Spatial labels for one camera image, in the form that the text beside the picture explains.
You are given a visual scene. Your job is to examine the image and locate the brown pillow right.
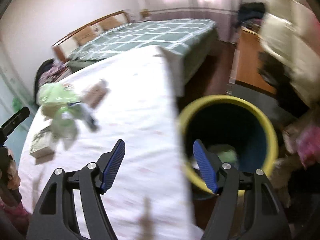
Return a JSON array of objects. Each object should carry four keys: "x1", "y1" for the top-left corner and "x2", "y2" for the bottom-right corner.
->
[{"x1": 99, "y1": 16, "x2": 122, "y2": 31}]

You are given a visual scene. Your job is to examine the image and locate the person left hand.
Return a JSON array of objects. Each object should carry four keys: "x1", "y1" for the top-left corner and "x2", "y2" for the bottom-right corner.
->
[{"x1": 1, "y1": 146, "x2": 22, "y2": 207}]

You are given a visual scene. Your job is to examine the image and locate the pink floral garment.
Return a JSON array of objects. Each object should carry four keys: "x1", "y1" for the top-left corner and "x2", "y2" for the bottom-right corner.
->
[{"x1": 283, "y1": 124, "x2": 319, "y2": 167}]

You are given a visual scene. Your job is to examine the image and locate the bed with green quilt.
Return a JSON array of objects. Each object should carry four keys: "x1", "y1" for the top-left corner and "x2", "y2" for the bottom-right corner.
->
[{"x1": 68, "y1": 18, "x2": 218, "y2": 95}]

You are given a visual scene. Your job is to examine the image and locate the white pill bottle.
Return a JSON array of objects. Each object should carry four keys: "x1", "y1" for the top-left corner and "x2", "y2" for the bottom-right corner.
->
[{"x1": 82, "y1": 80, "x2": 108, "y2": 109}]

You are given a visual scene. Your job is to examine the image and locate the wooden headboard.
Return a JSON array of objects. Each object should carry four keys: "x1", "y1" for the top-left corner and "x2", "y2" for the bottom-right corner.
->
[{"x1": 52, "y1": 10, "x2": 130, "y2": 63}]

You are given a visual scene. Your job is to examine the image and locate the pile of dark clothes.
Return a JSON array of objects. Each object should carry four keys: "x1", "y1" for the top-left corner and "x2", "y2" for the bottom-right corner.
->
[{"x1": 234, "y1": 2, "x2": 265, "y2": 28}]

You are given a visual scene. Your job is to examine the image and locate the cream puffer jacket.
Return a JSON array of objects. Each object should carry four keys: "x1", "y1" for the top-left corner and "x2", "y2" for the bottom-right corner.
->
[{"x1": 260, "y1": 0, "x2": 319, "y2": 106}]

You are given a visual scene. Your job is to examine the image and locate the brown pillow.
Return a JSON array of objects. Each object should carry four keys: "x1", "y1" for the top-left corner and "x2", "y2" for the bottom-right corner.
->
[
  {"x1": 74, "y1": 26, "x2": 100, "y2": 46},
  {"x1": 99, "y1": 16, "x2": 122, "y2": 31}
]

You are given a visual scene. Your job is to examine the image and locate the printed paper box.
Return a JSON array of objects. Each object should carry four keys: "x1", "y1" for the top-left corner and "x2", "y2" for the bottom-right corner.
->
[{"x1": 29, "y1": 126, "x2": 57, "y2": 159}]

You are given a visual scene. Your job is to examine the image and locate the green plastic bottle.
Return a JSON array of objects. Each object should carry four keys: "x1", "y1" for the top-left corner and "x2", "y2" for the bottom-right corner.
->
[{"x1": 192, "y1": 144, "x2": 241, "y2": 173}]

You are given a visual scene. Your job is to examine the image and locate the wooden top desk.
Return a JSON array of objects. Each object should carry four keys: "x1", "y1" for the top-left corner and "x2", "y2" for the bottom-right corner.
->
[{"x1": 229, "y1": 27, "x2": 276, "y2": 97}]

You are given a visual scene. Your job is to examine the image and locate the white dotted table cloth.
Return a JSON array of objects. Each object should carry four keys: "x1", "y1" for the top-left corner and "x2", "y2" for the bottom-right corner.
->
[{"x1": 18, "y1": 46, "x2": 202, "y2": 239}]

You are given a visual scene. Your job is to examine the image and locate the brown pillow left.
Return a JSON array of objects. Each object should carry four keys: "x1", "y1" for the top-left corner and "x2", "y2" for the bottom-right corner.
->
[{"x1": 74, "y1": 26, "x2": 100, "y2": 46}]

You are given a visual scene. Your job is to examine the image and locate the yellow rimmed trash bin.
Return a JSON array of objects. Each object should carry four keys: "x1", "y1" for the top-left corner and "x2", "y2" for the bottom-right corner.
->
[{"x1": 178, "y1": 95, "x2": 278, "y2": 194}]

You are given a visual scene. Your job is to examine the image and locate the clothes on nightstand chair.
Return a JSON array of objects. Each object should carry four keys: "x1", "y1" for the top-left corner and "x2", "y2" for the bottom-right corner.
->
[{"x1": 34, "y1": 59, "x2": 71, "y2": 101}]

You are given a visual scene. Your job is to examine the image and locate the pink white curtains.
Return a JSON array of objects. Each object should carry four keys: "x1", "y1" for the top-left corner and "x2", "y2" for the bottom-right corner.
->
[{"x1": 140, "y1": 0, "x2": 239, "y2": 42}]

